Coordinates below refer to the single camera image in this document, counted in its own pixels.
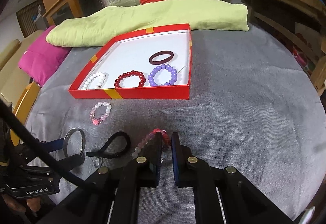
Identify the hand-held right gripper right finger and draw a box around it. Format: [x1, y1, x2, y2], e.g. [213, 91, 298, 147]
[171, 132, 296, 224]

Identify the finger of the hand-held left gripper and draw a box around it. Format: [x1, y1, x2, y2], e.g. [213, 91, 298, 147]
[36, 137, 65, 152]
[54, 154, 85, 172]

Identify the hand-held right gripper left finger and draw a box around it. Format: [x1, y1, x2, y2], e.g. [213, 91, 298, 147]
[43, 132, 163, 224]

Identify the pink bead red cord bracelet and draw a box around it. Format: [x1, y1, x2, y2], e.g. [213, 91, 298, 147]
[132, 128, 170, 163]

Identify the silver metal bangle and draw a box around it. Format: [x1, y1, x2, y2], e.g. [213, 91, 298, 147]
[63, 128, 86, 158]

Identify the black cord bracelet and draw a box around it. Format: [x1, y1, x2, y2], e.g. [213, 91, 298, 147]
[86, 131, 131, 167]

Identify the red cardboard box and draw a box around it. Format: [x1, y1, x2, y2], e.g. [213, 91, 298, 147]
[68, 23, 192, 100]

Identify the pink and white bead bracelet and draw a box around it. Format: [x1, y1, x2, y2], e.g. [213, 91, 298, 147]
[90, 102, 112, 126]

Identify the person's left hand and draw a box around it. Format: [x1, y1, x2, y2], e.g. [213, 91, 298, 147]
[0, 195, 39, 217]

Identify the beige padded wooden chair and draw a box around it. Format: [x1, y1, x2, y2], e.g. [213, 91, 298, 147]
[0, 30, 44, 145]

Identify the grey blanket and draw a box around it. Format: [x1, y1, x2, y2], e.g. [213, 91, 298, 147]
[24, 23, 326, 222]

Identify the magenta cushion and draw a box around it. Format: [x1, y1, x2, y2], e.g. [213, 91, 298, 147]
[18, 25, 72, 86]

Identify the maroon hair band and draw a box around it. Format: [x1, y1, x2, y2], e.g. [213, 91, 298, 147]
[149, 51, 174, 65]

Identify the light green folded blanket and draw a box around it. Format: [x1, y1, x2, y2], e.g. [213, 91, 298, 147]
[46, 0, 249, 47]

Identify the black cable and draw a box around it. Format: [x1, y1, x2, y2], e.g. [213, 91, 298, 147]
[0, 99, 98, 189]

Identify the purple bead bracelet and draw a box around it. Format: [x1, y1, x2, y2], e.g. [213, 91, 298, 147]
[148, 64, 178, 87]

